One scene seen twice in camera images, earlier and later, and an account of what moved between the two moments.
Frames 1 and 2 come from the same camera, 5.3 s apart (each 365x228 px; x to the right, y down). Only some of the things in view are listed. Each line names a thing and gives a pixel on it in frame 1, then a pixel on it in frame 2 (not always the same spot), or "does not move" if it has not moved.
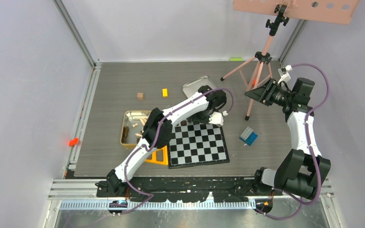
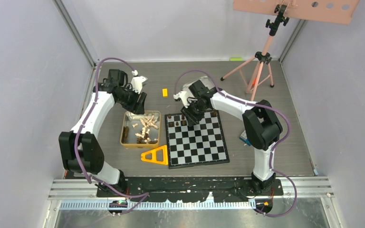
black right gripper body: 280,97 -> 195,111
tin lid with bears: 191,88 does not move
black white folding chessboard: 193,145 does not move
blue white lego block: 248,137 does not move
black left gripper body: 202,117 -> 129,100
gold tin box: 133,123 does not move
